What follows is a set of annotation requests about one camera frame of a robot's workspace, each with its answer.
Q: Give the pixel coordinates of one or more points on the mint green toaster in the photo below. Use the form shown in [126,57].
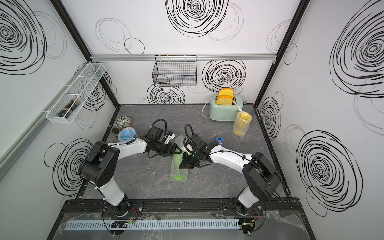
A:
[225,112]

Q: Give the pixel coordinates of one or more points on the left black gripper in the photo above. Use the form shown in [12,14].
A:
[170,151]

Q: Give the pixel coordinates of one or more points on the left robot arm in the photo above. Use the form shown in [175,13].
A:
[99,165]

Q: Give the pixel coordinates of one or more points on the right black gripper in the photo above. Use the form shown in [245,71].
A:
[185,163]

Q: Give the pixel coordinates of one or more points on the blue plastic wine glass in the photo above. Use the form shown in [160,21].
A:
[126,133]

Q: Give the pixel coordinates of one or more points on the toast slice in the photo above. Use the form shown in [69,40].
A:
[224,100]
[226,93]

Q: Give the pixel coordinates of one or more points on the front toast slice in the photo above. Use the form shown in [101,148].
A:
[224,100]

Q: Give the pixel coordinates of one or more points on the green plastic wine glass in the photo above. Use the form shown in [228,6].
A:
[178,174]

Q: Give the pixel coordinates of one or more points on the black wire basket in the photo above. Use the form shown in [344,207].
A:
[175,70]

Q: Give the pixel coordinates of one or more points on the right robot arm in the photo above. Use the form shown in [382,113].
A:
[261,176]

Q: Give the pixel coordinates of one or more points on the white wire shelf basket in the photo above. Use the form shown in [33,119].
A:
[86,88]

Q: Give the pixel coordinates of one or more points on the white slotted cable duct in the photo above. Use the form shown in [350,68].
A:
[116,225]

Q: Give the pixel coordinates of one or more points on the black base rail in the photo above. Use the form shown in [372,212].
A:
[227,207]

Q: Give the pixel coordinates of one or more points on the blue tape dispenser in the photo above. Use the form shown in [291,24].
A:
[219,141]

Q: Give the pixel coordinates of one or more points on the back toast slice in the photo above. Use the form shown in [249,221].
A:
[226,93]

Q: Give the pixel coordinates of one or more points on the dark spice bottle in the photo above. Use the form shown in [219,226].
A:
[115,132]

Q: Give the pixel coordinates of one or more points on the patterned small bowl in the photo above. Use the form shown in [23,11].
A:
[122,122]

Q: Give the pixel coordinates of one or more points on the dark bottle in shelf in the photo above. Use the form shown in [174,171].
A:
[68,109]

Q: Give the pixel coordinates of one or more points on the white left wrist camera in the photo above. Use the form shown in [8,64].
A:
[169,136]

